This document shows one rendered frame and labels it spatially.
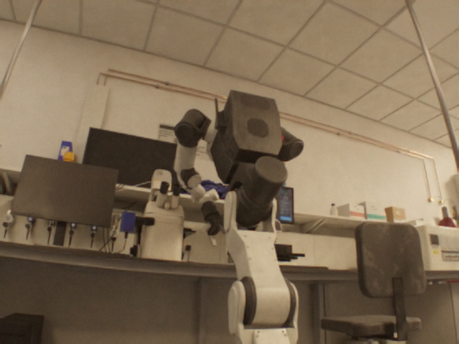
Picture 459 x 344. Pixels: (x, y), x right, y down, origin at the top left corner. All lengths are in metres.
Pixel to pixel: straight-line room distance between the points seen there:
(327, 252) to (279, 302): 2.12
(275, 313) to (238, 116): 0.70
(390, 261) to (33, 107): 2.67
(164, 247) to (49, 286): 1.01
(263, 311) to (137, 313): 1.49
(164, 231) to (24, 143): 1.50
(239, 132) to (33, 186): 1.19
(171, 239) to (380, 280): 1.02
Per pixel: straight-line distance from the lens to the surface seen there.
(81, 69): 3.00
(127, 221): 1.52
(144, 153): 2.39
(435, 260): 3.15
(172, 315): 2.38
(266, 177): 0.98
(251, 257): 1.01
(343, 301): 3.13
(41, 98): 2.85
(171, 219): 1.58
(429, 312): 3.34
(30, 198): 1.88
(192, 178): 1.46
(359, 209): 3.23
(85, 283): 2.30
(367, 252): 1.65
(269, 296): 0.94
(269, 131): 1.22
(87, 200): 1.85
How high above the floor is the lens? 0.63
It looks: 22 degrees up
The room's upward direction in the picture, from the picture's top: 2 degrees clockwise
